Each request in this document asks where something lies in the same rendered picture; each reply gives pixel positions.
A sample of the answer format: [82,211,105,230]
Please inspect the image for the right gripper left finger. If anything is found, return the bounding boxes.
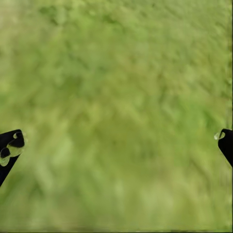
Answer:
[0,129,28,186]

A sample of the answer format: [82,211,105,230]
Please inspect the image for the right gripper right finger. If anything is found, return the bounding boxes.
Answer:
[214,129,233,167]

